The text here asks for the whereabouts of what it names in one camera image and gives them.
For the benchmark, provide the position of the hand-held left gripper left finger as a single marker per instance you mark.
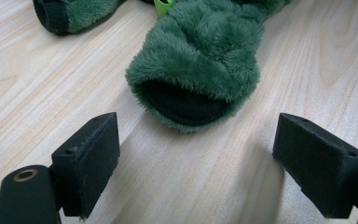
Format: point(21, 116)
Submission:
point(98, 161)

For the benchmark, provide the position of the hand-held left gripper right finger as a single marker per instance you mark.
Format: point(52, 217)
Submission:
point(317, 168)

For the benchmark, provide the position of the green plush glove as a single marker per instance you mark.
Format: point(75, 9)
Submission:
point(199, 53)
point(84, 14)

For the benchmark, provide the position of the bright green tag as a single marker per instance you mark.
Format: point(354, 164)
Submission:
point(162, 6)

